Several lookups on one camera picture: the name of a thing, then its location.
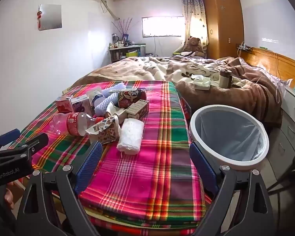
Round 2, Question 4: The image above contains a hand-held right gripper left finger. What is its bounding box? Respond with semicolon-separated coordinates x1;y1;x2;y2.
16;141;103;236

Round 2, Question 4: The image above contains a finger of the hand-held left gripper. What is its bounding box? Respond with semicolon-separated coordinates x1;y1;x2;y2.
0;133;49;164
0;128;20;153

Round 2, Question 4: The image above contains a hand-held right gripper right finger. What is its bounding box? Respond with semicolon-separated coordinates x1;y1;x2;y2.
189;143;277;236

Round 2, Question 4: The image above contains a white round trash bin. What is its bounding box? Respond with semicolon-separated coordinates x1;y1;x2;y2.
189;104;270;171

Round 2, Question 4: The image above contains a clear plastic bottle red label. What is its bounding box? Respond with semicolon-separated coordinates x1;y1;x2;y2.
49;112;104;137

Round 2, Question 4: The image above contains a red drink carton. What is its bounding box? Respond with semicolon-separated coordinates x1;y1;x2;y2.
55;95;74;113

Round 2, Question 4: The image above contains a mauve drink carton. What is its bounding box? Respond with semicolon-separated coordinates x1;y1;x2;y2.
71;96;94;115

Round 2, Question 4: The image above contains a pale blue foam net sleeve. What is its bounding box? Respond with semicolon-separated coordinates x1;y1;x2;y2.
93;95;120;117
102;82;127;94

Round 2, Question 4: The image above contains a white plastic bottle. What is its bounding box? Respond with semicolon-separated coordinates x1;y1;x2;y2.
86;88;106;109

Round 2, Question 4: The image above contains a brown drink carton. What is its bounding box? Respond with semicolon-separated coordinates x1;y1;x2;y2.
125;100;149;121

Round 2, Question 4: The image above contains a red cartoon face can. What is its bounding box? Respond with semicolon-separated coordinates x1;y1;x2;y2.
117;88;148;109

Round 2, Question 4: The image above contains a long white purple box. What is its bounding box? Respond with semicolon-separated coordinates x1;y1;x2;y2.
109;87;139;94

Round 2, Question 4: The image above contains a person's left hand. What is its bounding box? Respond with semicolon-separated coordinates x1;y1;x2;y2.
4;181;15;210

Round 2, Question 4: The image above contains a grey bin liner bag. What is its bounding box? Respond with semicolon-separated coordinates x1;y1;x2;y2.
194;109;265;160

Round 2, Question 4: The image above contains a pink green plaid cloth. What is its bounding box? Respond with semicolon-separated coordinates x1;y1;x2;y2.
5;80;212;229

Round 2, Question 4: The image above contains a white box on bed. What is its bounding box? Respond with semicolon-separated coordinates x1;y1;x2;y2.
190;75;212;90

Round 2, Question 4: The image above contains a brown lidded mug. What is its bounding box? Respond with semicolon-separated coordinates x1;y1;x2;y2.
219;69;233;89

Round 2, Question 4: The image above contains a white drawer cabinet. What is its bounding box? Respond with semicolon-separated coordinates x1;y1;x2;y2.
268;84;295;177

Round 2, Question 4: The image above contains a brown cream bed blanket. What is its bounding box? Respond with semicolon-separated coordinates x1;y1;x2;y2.
71;55;283;128

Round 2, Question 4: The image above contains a cluttered shelf desk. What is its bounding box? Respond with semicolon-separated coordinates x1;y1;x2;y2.
109;44;147;64

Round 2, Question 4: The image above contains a red hanging ornament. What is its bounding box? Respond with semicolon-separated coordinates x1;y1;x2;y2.
37;5;43;30

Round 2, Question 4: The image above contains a brown teddy bear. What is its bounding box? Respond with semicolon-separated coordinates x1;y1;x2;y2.
182;37;206;58

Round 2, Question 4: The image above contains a wooden headboard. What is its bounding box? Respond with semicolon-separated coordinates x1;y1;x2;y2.
243;47;295;89

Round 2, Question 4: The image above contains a white power strip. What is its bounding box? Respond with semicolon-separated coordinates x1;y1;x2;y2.
236;42;254;53

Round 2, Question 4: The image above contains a vase with dry branches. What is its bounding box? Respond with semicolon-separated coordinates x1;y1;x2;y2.
112;17;138;42

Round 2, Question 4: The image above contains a wooden wardrobe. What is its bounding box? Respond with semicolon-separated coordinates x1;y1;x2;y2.
205;0;245;60

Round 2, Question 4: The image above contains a bright window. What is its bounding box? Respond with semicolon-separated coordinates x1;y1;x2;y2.
141;16;185;38

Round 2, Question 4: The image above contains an air conditioner pipe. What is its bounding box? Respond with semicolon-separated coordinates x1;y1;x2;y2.
97;0;121;21

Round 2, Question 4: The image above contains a patterned curtain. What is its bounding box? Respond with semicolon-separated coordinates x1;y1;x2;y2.
181;0;208;46

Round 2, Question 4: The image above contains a silver wall panel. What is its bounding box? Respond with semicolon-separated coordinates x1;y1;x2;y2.
38;4;62;31

